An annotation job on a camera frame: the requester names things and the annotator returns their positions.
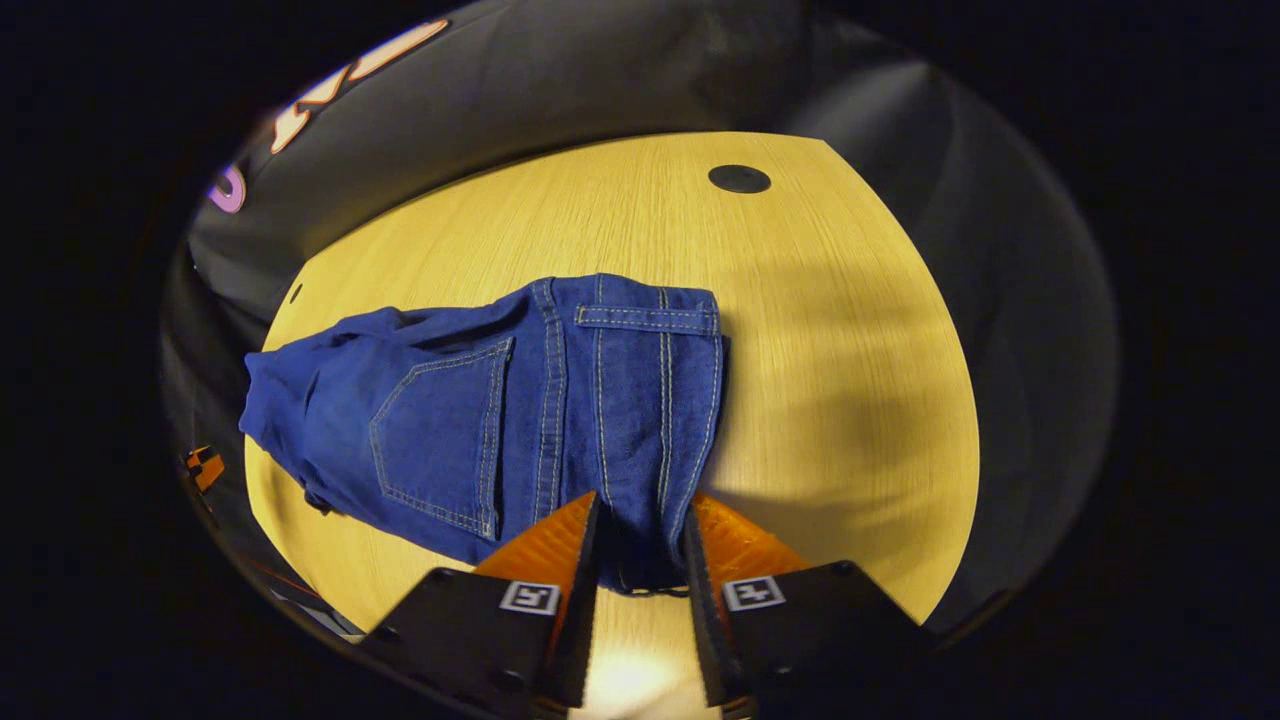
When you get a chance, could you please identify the black backdrop cloth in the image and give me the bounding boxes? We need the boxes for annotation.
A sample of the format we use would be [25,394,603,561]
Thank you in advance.
[160,0,1119,641]

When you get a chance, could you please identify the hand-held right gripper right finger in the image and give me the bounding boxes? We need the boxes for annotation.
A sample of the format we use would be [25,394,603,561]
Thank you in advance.
[683,492,936,713]

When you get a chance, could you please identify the blue denim jeans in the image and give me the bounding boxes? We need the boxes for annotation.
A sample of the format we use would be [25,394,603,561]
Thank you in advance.
[238,272,731,596]

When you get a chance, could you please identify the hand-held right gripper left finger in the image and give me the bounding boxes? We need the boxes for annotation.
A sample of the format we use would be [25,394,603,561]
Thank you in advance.
[360,490,603,716]

